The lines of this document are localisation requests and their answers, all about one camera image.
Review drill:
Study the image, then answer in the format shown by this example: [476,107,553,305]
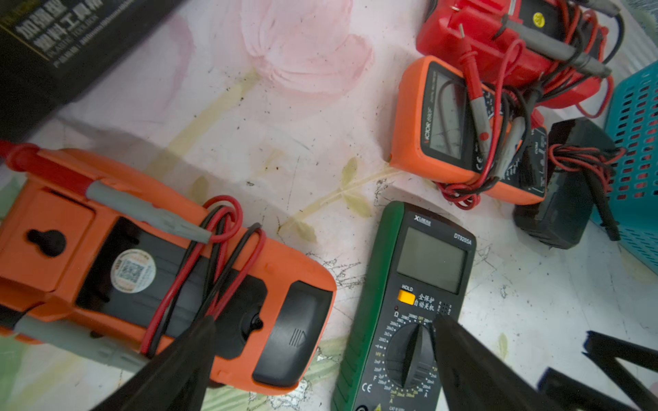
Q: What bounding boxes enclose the teal plastic basket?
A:
[605,63,657,272]

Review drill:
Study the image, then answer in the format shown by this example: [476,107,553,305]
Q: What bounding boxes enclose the green multimeter DT9205A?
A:
[331,201,476,410]

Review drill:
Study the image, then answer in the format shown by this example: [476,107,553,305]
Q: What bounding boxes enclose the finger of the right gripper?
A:
[537,368,637,411]
[584,331,657,406]

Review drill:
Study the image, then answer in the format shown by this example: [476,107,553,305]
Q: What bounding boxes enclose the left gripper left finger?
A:
[95,317,216,410]

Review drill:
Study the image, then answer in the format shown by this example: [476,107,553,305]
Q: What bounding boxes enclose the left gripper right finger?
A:
[433,315,560,410]

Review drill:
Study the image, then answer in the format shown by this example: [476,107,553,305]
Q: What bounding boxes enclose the yellow black toolbox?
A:
[1,0,181,142]

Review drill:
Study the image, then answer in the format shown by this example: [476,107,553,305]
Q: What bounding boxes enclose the orange Victor multimeter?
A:
[390,57,548,206]

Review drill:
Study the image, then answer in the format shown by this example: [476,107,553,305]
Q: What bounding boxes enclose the orange multimeter face down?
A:
[1,141,337,395]

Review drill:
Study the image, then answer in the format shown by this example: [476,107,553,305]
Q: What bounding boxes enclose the small black multimeter face down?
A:
[513,117,625,249]

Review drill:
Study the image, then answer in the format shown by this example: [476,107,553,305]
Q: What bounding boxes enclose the red multimeter face down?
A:
[416,1,624,109]

